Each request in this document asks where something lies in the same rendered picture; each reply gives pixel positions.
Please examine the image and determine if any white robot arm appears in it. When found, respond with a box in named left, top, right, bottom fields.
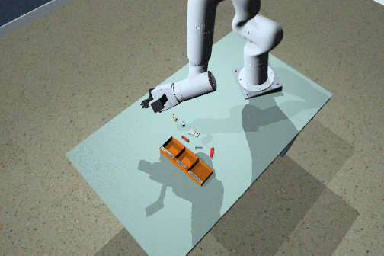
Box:
left=149, top=0, right=283, bottom=113

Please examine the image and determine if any white domino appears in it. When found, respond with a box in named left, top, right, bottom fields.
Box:
left=188, top=129, right=200, bottom=137

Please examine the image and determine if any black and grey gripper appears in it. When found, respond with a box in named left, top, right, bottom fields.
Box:
left=140, top=83, right=181, bottom=113

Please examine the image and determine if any orange bin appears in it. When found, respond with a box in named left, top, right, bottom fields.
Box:
left=160, top=136, right=213, bottom=186

